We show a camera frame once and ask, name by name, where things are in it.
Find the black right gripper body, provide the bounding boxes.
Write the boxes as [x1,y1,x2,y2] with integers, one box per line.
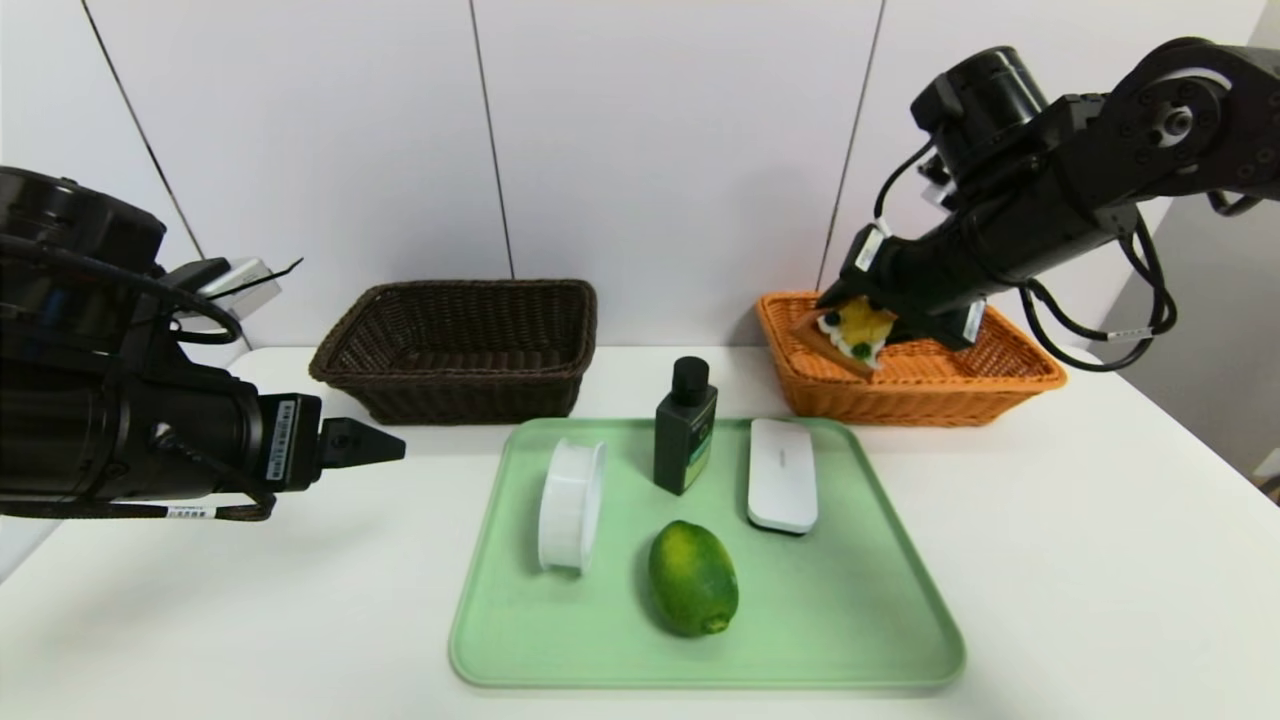
[839,222,988,352]

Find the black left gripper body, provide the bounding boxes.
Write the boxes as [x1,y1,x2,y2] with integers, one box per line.
[158,379,323,500]

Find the white rectangular case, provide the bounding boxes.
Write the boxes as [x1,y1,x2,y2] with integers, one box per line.
[747,418,819,535]

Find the white round plastic container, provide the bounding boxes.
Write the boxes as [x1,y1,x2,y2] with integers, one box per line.
[537,437,607,575]

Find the dark green pump bottle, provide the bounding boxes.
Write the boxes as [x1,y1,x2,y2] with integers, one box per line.
[653,356,718,496]

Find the green lime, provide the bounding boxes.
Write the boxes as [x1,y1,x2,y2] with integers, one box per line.
[647,519,739,637]

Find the orange wicker basket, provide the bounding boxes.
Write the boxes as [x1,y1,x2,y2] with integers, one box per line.
[755,291,1068,428]

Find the dark brown wicker basket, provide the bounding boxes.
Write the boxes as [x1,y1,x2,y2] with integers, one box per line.
[309,279,598,426]

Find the light green plastic tray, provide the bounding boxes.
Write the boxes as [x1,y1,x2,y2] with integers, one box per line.
[448,417,966,689]

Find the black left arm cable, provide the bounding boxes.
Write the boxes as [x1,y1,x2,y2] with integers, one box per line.
[0,428,278,523]

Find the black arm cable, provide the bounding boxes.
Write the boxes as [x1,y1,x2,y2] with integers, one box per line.
[1018,205,1178,373]
[0,428,278,523]

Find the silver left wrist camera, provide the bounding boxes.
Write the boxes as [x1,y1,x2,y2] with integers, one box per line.
[160,257,303,323]

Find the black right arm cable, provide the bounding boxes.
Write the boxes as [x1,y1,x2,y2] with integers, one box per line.
[1018,205,1178,373]

